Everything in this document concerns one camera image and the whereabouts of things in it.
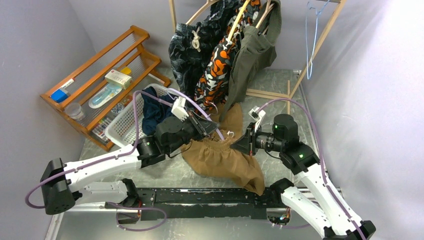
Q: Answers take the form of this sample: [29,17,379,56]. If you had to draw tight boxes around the marker pen set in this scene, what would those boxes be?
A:
[91,116,112,142]

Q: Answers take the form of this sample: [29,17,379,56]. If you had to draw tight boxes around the clear plastic cup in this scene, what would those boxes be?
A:
[64,102,86,121]

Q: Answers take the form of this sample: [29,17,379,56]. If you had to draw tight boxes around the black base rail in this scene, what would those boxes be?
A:
[118,187,286,221]

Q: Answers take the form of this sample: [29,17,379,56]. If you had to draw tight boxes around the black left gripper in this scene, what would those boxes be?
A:
[166,109,220,154]

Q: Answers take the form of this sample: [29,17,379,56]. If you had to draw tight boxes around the orange camo shorts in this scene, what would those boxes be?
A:
[193,0,262,111]

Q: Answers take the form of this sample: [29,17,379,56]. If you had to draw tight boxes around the wooden hanger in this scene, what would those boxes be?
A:
[255,0,275,29]

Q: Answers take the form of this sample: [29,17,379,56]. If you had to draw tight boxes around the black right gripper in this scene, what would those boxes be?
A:
[230,122,285,156]

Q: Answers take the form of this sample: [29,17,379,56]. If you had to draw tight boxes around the dark patterned shorts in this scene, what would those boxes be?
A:
[168,0,241,97]

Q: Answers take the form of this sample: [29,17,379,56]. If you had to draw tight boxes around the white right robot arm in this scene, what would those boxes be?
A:
[230,110,376,240]

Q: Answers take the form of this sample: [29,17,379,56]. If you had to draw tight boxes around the light blue wire hanger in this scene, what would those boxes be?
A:
[304,0,330,80]

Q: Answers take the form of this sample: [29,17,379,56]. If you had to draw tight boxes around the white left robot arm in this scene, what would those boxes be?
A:
[40,114,219,215]

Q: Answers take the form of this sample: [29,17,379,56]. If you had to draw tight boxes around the tan khaki shorts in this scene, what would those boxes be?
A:
[180,103,265,196]

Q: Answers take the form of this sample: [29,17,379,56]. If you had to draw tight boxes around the wooden clothes rack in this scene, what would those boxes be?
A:
[168,0,348,117]

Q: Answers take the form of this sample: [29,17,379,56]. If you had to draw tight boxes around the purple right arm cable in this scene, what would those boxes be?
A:
[256,97,367,240]

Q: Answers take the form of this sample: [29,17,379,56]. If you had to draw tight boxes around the cream yellow hanger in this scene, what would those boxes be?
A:
[225,0,250,42]

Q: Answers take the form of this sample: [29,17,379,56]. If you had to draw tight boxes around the blue blister pack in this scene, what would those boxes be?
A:
[88,83,123,109]

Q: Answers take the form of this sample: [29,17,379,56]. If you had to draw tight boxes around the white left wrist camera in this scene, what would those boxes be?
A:
[171,96,189,122]

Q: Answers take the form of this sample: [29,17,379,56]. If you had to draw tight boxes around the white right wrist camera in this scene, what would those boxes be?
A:
[248,106,266,133]

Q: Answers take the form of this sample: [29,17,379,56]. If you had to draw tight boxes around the white medicine box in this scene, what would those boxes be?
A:
[104,69,133,90]

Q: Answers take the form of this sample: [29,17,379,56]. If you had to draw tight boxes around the blue box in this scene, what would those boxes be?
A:
[50,88,71,103]

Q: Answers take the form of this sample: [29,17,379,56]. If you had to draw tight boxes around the white plastic laundry basket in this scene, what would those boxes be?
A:
[105,83,173,148]

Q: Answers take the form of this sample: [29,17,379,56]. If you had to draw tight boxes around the navy blue shorts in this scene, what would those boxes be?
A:
[141,94,173,135]

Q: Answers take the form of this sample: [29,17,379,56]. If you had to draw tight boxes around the olive green shorts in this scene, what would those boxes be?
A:
[219,0,282,122]

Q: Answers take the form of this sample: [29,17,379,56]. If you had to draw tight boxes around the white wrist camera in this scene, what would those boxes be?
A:
[248,106,266,133]
[171,96,189,122]

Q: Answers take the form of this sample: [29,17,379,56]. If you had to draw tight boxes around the orange wooden shelf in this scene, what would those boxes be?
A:
[40,25,172,151]

